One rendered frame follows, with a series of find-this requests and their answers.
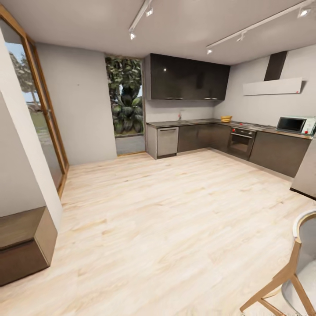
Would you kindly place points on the range hood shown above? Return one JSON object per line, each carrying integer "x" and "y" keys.
{"x": 272, "y": 83}

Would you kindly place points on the microwave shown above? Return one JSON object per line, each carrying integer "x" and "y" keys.
{"x": 297, "y": 124}

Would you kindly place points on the burner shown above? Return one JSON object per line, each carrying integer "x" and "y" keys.
{"x": 254, "y": 125}

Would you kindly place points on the dishwasher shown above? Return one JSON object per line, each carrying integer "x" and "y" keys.
{"x": 167, "y": 141}

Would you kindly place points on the oven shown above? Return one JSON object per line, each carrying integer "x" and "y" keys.
{"x": 241, "y": 140}

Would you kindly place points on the fixed window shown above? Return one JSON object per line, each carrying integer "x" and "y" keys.
{"x": 126, "y": 92}

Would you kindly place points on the popcorn bag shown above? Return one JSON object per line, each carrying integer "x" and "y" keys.
{"x": 226, "y": 118}

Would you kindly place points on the straight chair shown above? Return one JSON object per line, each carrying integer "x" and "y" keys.
{"x": 298, "y": 277}

